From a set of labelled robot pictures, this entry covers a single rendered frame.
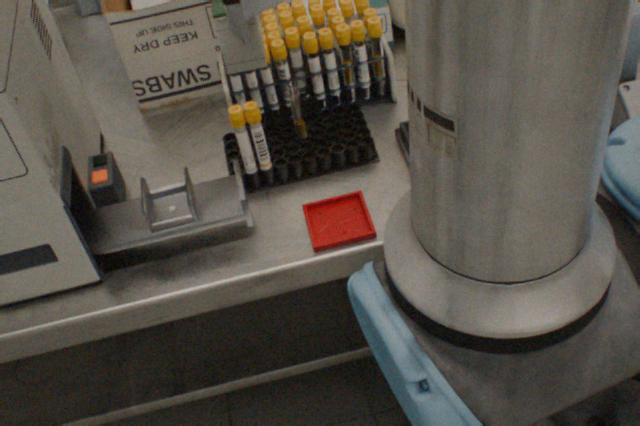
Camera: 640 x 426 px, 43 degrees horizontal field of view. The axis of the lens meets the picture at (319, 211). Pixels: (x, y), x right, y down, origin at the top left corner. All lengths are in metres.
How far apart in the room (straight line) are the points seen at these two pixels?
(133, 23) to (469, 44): 0.79
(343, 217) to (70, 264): 0.29
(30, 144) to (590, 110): 0.56
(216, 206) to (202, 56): 0.26
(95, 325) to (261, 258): 0.19
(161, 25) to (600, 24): 0.80
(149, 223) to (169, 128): 0.23
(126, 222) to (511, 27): 0.67
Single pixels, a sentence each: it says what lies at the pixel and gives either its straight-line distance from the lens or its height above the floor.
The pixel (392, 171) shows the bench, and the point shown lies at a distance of 0.94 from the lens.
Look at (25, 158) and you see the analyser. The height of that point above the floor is 1.06.
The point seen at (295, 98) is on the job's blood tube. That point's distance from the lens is 0.92.
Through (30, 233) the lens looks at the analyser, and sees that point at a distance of 0.86.
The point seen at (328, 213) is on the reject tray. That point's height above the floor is 0.88.
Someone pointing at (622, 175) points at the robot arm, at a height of 1.19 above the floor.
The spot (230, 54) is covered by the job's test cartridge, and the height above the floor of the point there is 1.07.
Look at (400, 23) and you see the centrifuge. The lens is 1.13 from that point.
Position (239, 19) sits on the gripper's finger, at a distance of 0.77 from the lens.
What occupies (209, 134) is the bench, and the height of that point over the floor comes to 0.87.
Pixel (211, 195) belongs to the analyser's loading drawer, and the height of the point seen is 0.92.
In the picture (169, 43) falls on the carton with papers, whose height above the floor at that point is 0.96.
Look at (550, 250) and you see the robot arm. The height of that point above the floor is 1.23.
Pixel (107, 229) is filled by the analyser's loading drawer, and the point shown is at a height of 0.92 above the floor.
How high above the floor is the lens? 1.51
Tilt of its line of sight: 44 degrees down
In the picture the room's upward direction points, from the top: 12 degrees counter-clockwise
